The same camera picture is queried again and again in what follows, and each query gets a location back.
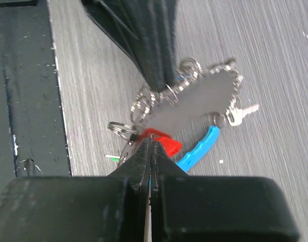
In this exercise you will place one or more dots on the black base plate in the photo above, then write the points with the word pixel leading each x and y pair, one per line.
pixel 33 139

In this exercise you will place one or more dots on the loose silver key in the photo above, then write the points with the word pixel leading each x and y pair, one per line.
pixel 235 115

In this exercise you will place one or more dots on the metal key organizer blue handle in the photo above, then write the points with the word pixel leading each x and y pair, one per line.
pixel 196 93

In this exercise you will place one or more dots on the red headed key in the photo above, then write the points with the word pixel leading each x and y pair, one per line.
pixel 171 146

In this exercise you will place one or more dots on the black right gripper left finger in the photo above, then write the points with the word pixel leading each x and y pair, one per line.
pixel 85 208

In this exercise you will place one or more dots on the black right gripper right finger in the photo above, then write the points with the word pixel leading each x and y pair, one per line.
pixel 216 208

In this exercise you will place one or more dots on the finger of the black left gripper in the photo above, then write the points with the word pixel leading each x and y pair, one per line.
pixel 123 22
pixel 167 10

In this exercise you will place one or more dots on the green key tag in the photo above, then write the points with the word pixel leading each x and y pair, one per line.
pixel 114 158

